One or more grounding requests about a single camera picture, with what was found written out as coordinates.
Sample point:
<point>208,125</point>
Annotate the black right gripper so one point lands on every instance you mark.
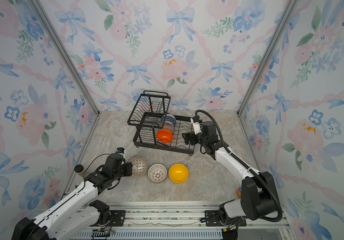
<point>192,135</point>

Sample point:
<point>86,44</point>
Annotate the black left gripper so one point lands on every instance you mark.
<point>129,166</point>

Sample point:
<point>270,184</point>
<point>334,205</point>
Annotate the brown dotted pattern bowl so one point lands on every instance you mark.
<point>139,166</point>

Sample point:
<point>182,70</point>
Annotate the white lattice pattern bowl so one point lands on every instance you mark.
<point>157,173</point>

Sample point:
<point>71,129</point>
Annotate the orange plastic bowl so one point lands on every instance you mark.
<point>164,136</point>

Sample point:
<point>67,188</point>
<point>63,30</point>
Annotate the blue triangle pattern bowl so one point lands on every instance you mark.
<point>169,118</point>

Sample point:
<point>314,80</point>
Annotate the pink striped bowl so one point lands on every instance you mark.
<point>168,126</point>

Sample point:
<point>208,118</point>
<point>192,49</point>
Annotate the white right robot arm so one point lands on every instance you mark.
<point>259,198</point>

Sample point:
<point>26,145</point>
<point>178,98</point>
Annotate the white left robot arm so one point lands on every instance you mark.
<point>79,209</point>

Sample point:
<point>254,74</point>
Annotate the small dark spice jar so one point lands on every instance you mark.
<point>79,169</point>

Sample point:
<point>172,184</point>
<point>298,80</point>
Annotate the yellow plastic bowl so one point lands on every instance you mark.
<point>178,173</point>

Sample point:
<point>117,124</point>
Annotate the orange soda can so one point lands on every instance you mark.
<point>239,192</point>

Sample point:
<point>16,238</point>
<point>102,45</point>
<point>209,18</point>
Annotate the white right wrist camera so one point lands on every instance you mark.
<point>196,123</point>

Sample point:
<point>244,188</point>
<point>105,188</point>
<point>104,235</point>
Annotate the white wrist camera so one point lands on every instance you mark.
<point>196,123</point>
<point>120,150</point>

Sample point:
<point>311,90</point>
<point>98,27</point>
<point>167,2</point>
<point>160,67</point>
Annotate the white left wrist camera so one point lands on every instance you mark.
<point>120,150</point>

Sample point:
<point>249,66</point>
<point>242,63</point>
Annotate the black wire dish rack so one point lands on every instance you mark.
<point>145,116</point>

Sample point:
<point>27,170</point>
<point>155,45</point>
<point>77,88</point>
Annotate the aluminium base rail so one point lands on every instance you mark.
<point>182,221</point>

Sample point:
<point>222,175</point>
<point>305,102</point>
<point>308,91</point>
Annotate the aluminium frame post right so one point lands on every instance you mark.
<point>279,31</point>

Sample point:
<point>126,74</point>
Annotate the aluminium frame post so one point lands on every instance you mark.
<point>279,31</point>
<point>65,57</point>

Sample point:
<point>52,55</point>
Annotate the aluminium frame post left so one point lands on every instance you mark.
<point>65,57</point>

